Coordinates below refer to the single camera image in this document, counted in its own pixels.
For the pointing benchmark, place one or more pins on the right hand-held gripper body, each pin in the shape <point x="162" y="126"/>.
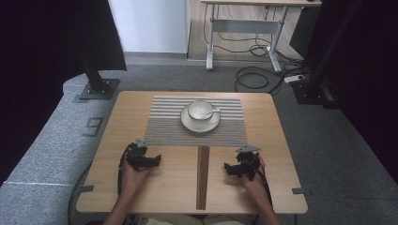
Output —
<point x="248" y="165"/>

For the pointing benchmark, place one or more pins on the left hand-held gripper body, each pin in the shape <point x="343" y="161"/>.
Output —
<point x="137" y="156"/>

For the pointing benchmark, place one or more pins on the row of brown chopsticks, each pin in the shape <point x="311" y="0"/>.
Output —
<point x="203" y="178"/>

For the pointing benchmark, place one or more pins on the white round plate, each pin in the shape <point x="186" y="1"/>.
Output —
<point x="200" y="126"/>

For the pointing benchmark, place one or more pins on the person's left hand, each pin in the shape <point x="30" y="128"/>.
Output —
<point x="131" y="178"/>

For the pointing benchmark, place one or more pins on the person's right hand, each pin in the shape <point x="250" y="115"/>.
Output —
<point x="255" y="187"/>

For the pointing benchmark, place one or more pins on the striped grey placemat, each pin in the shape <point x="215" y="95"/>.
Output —
<point x="165" y="131"/>

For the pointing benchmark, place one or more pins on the grey tape piece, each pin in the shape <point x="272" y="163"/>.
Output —
<point x="87" y="188"/>
<point x="299" y="191"/>

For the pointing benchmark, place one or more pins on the white ceramic spoon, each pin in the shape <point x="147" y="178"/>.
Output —
<point x="216" y="110"/>

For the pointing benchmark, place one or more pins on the person's lap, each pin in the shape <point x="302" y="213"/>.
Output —
<point x="175" y="221"/>

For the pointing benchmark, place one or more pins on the white bowl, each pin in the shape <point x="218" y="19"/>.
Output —
<point x="198" y="109"/>

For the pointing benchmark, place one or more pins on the black metal stand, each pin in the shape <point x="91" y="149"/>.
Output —
<point x="97" y="87"/>
<point x="313" y="90"/>

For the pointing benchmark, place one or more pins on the white power strip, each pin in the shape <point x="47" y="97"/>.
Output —
<point x="294" y="78"/>

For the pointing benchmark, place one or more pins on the white desk with metal legs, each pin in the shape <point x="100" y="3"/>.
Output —
<point x="244" y="26"/>

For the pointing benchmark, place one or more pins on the black curtain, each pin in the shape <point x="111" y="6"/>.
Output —
<point x="375" y="78"/>
<point x="47" y="47"/>

